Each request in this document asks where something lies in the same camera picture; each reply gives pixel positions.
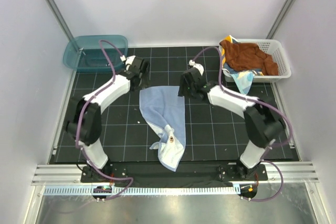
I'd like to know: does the blue bear towel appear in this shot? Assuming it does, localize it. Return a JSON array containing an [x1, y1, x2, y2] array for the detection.
[[139, 86, 186, 172]]

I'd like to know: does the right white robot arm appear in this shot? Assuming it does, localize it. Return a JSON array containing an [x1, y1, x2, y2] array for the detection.
[[178, 67, 286, 180]]

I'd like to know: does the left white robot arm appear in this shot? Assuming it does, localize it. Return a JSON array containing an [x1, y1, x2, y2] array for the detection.
[[63, 56, 150, 182]]

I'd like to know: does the colourful patterned towel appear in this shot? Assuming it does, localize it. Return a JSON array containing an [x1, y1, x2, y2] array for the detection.
[[219, 46, 264, 95]]

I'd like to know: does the brown towel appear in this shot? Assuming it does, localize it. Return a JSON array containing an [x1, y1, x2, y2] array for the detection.
[[219, 40, 279, 76]]

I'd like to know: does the teal plastic tub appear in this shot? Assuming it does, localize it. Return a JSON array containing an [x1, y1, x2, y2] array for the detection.
[[63, 35, 128, 73]]

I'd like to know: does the white plastic basket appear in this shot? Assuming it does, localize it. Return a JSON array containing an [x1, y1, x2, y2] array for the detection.
[[222, 36, 291, 83]]

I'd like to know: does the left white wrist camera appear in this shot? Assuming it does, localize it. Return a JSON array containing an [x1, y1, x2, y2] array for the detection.
[[120, 55, 136, 70]]

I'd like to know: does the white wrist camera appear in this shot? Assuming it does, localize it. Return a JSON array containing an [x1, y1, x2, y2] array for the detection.
[[188, 60, 204, 76], [120, 55, 136, 70]]

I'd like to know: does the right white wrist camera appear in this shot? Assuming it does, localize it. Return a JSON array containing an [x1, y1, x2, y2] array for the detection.
[[188, 60, 204, 76]]

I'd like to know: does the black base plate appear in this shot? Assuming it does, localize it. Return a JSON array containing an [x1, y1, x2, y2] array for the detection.
[[80, 161, 268, 188]]

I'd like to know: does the left aluminium corner post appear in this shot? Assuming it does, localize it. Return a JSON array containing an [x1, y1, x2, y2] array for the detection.
[[45, 0, 74, 41]]

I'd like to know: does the aluminium corner post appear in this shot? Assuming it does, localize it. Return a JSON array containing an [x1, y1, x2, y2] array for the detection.
[[45, 0, 74, 41], [266, 0, 295, 39]]

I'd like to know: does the white slotted cable duct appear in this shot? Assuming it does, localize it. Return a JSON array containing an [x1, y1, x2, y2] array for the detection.
[[44, 185, 240, 197]]

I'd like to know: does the right aluminium corner post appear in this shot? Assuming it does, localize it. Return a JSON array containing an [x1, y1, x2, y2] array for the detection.
[[266, 0, 295, 39]]

